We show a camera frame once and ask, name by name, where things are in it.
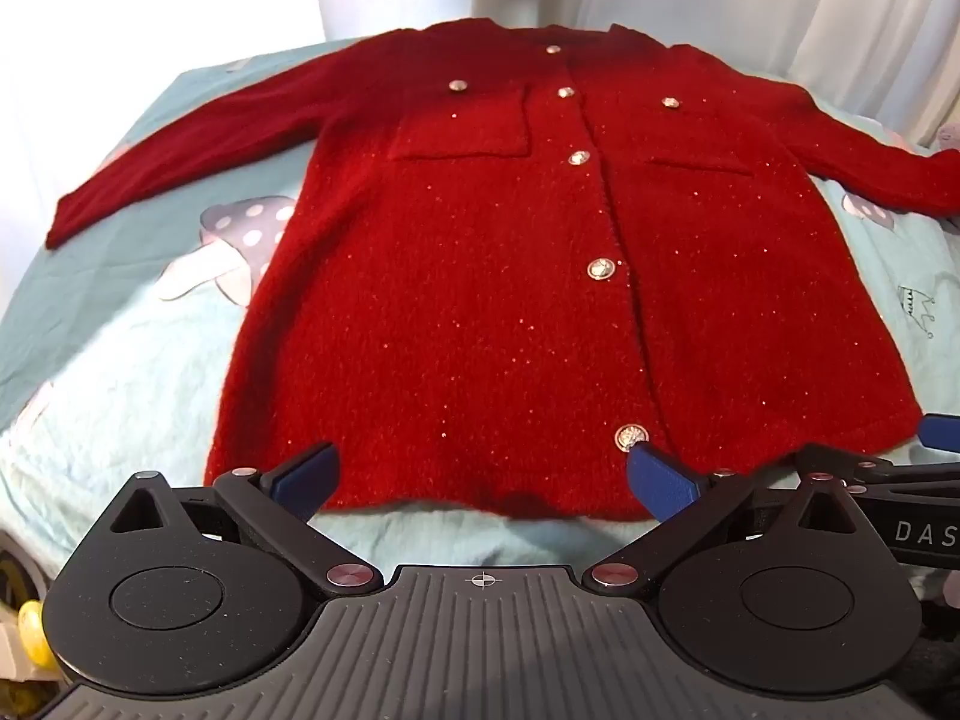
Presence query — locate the red knit cardigan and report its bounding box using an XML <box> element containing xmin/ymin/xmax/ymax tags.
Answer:
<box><xmin>45</xmin><ymin>17</ymin><xmax>960</xmax><ymax>522</ymax></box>

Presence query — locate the white curtain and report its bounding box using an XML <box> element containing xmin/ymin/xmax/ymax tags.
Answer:
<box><xmin>315</xmin><ymin>0</ymin><xmax>960</xmax><ymax>147</ymax></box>

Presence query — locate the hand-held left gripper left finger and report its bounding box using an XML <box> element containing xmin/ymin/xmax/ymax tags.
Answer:
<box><xmin>111</xmin><ymin>441</ymin><xmax>380</xmax><ymax>595</ymax></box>

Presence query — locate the yellow round object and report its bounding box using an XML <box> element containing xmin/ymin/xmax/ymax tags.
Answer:
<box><xmin>15</xmin><ymin>598</ymin><xmax>59</xmax><ymax>682</ymax></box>

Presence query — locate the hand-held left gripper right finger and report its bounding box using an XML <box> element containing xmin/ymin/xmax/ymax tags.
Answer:
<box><xmin>589</xmin><ymin>444</ymin><xmax>875</xmax><ymax>592</ymax></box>

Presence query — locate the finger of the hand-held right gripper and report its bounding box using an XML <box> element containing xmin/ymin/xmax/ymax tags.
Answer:
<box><xmin>916</xmin><ymin>412</ymin><xmax>960</xmax><ymax>460</ymax></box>
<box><xmin>792</xmin><ymin>444</ymin><xmax>960</xmax><ymax>494</ymax></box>

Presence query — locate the teal mushroom print bed sheet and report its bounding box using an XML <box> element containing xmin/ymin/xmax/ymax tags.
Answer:
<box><xmin>0</xmin><ymin>36</ymin><xmax>960</xmax><ymax>620</ymax></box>

